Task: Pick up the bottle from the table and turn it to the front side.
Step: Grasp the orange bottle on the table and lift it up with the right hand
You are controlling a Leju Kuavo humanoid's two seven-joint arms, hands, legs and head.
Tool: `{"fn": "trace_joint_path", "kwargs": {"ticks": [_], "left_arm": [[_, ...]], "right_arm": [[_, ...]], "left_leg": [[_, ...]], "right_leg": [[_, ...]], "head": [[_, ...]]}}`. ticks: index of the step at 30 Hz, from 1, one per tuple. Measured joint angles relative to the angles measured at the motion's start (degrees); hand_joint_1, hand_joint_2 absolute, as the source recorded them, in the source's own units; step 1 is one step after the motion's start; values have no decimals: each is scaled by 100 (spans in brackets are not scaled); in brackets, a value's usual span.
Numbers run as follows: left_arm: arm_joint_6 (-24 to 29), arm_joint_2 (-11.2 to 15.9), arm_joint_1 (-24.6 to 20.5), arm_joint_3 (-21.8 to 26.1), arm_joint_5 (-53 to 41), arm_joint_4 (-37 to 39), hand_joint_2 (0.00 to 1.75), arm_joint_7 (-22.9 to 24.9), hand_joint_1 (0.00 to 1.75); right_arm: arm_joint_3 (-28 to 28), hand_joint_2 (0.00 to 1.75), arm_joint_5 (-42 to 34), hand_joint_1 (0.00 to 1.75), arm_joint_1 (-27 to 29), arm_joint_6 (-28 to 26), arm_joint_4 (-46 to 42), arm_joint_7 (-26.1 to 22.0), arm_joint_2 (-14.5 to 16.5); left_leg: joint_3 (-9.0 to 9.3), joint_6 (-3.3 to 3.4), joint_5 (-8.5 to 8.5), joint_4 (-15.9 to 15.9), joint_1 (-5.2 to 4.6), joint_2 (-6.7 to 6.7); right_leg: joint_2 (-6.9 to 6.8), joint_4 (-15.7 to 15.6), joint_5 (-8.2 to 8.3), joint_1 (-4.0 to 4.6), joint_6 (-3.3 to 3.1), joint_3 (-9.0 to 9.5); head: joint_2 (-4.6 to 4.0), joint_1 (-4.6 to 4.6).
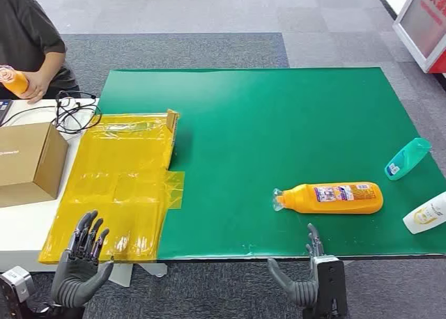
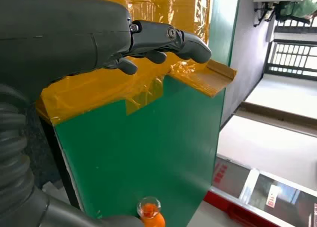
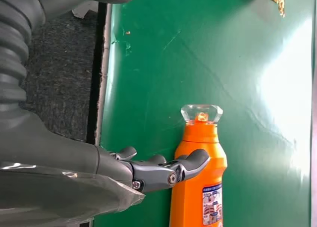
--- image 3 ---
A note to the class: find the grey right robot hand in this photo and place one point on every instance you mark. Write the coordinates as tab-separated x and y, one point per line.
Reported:
62	179

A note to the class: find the green table mat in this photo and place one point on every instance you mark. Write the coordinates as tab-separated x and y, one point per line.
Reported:
198	54

